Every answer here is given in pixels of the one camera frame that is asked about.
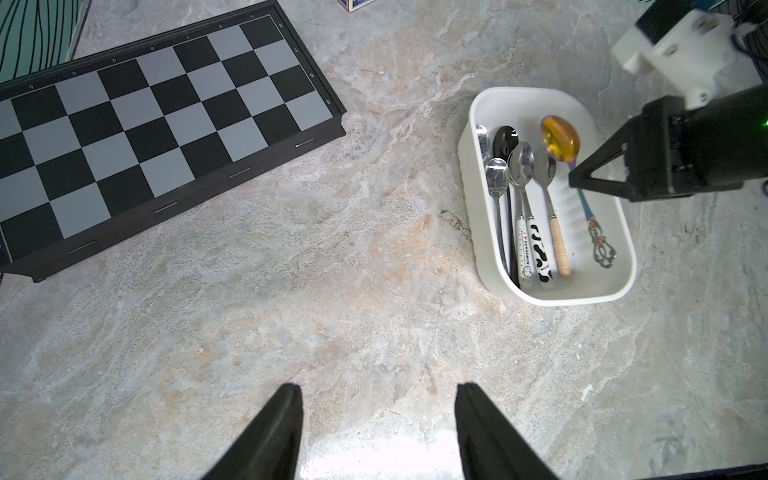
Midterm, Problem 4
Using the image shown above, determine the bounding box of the spoon wooden handle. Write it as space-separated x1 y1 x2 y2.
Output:
533 147 571 279

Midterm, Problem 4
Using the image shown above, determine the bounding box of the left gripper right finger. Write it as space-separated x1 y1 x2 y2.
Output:
454 383 556 479

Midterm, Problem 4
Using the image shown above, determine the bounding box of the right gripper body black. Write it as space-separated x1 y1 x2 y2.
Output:
623 84 767 201

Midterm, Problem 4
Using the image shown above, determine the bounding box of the steel spoon plain handle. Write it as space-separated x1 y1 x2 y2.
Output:
485 157 509 274

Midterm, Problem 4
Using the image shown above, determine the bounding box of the iridescent gold ornate spoon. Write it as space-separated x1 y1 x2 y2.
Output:
540 115 617 269

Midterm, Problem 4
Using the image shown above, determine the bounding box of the white storage box tray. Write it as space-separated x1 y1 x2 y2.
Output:
458 87 637 307

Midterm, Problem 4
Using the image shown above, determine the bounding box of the spoon cow pattern handle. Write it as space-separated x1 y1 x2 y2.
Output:
521 152 553 288

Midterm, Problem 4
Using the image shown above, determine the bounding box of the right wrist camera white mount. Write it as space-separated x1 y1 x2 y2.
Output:
612 1 767 110

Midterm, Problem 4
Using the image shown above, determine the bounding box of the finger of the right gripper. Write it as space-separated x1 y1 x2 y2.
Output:
569 116 642 197

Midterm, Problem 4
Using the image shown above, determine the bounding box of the black grey chessboard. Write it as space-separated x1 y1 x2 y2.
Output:
1 1 345 282

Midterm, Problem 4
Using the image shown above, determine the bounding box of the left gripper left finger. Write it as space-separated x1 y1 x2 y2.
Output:
203 383 303 480

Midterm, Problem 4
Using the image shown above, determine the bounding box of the black spoon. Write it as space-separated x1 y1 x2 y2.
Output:
491 125 521 286

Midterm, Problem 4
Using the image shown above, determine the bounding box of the small card box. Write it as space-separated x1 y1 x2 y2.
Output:
339 0 373 13

